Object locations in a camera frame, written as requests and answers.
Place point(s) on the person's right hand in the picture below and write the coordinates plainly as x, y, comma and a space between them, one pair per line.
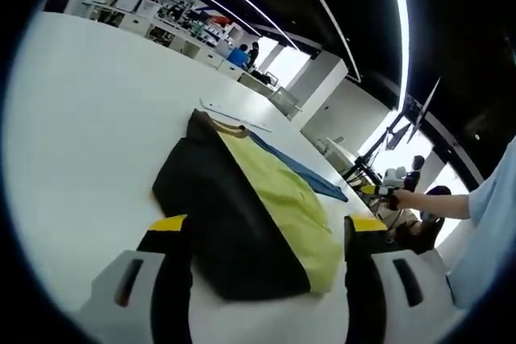
403, 200

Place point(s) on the black tripod stand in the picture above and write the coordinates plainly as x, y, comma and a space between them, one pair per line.
363, 163

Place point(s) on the white template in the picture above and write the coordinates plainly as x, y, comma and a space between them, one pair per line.
207, 104

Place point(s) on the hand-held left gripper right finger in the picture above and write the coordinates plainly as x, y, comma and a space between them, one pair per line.
363, 287

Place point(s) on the black square panel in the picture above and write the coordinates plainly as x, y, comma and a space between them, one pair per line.
58, 1

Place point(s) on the yellow black blue garment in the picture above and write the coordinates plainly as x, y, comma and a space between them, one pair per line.
225, 219

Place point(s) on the white desk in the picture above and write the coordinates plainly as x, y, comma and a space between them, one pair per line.
336, 152

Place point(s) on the grey mesh office chair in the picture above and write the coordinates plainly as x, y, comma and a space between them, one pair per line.
284, 100

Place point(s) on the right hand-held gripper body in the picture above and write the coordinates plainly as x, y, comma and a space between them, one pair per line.
393, 176

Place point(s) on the black monitor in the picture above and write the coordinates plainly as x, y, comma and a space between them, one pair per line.
423, 114

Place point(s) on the long ceiling light strip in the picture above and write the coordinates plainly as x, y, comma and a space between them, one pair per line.
399, 17

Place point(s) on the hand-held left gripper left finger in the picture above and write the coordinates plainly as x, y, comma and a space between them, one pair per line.
169, 287

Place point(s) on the long white workbench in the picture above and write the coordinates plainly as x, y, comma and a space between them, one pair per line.
209, 56

